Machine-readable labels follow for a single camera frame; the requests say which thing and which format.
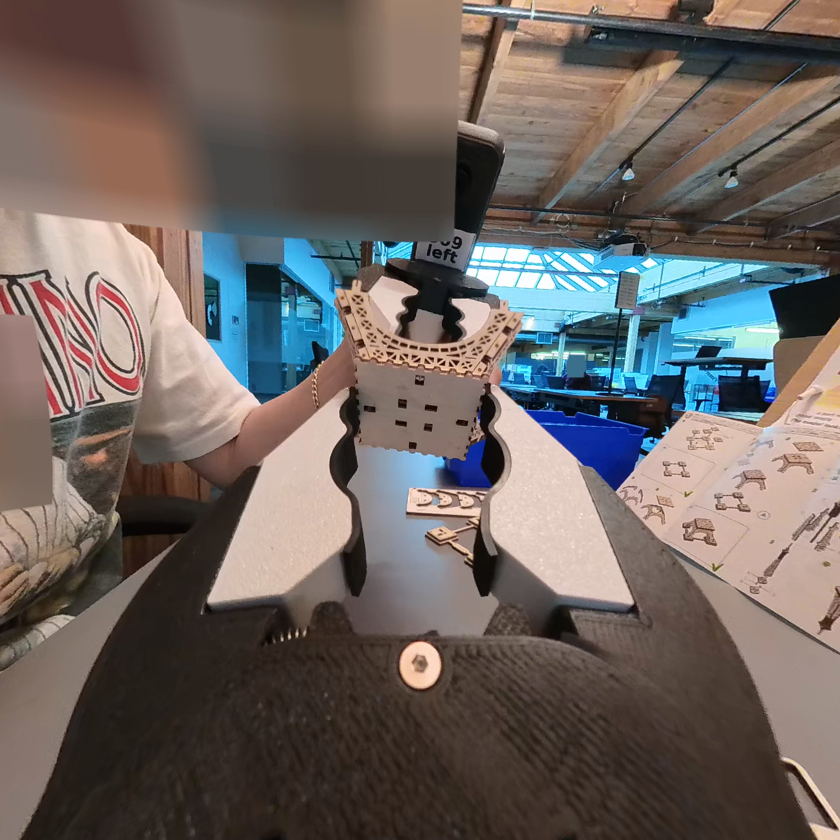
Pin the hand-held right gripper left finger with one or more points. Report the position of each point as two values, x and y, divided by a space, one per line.
289 525

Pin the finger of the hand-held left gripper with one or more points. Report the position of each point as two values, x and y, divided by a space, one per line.
476 318
387 302

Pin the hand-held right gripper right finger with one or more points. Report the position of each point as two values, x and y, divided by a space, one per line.
558 525

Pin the wooden tower base model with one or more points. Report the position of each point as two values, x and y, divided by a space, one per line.
420 420

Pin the wooden square platforms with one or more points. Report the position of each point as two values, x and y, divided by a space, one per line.
441 535

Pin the person's left forearm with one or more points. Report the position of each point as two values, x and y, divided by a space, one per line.
262 426

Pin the grey desk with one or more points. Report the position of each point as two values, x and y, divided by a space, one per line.
754 689

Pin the person's left hand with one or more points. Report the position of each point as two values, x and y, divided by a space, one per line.
338 371

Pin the blue plastic bin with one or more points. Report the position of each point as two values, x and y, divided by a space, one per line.
590 446

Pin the row of office desks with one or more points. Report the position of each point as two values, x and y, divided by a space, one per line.
590 397

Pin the wooden sheet with small arches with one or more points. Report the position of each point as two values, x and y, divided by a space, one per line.
426 505

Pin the sign on black stand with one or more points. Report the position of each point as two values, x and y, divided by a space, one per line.
628 290

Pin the ceiling projector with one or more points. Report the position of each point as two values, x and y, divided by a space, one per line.
620 256

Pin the folded instruction booklet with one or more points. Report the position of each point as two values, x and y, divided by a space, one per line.
722 512

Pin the person's white printed t-shirt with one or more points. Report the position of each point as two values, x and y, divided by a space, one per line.
164 367

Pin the metal ceiling pipe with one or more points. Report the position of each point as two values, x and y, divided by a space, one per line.
656 29

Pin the brown cardboard stand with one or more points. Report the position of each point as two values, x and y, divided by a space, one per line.
787 403

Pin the beige board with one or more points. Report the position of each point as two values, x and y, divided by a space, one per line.
794 361

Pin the white instruction sheet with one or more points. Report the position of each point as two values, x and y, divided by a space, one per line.
823 407

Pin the black panel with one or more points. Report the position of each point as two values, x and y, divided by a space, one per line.
807 308

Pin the dark wall picture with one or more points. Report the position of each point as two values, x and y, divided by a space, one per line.
212 308

